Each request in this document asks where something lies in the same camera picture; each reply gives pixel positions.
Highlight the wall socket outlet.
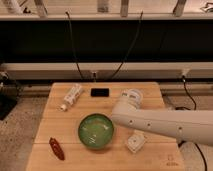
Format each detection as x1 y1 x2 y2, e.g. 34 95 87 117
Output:
91 70 98 82

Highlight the left black hanging cable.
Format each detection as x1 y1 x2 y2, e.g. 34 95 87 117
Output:
64 10 87 81

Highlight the black equipment at left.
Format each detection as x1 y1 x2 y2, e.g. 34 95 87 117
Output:
0 71 21 121

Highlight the right black hanging cable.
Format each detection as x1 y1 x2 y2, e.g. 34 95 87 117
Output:
106 10 144 81

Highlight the white tube bottle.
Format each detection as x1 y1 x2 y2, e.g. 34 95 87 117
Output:
60 84 83 111

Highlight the black hanging cable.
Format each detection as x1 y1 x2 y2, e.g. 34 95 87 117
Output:
106 10 144 81
64 10 87 81

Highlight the black smartphone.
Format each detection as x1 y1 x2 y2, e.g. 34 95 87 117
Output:
91 88 109 97

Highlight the white square box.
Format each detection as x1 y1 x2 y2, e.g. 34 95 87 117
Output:
126 130 146 153

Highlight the red brown chili pepper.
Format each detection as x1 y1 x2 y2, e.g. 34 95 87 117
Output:
49 138 65 160

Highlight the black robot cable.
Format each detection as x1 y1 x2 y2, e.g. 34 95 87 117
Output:
173 75 209 171

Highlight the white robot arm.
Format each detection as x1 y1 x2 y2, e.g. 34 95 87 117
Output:
111 89 213 146

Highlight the green ceramic bowl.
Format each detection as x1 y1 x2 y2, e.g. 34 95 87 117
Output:
78 113 114 150

